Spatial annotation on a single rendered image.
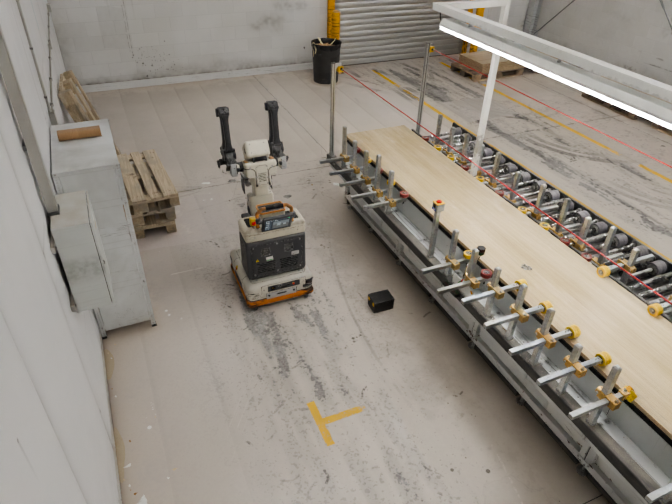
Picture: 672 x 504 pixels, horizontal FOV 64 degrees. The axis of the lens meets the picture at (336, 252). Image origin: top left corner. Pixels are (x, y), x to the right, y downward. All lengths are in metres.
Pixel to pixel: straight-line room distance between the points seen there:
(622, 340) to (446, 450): 1.37
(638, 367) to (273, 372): 2.56
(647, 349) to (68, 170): 3.96
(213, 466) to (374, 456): 1.09
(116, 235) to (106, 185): 0.42
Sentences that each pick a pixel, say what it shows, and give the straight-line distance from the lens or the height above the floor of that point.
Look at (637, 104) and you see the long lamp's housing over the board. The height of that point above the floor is 2.35.
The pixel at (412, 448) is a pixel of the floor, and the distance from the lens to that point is 4.04.
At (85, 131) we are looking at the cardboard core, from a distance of 4.59.
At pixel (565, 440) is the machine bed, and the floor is 0.14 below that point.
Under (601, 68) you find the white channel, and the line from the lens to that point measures 3.38.
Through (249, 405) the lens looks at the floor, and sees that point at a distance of 4.24.
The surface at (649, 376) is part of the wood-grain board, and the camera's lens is 3.74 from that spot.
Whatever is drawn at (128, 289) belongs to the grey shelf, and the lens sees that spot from 4.70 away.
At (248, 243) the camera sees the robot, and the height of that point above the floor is 0.69.
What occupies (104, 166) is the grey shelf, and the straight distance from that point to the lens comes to 4.14.
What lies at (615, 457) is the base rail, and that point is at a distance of 3.52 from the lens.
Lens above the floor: 3.29
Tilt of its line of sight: 36 degrees down
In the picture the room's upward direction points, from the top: 2 degrees clockwise
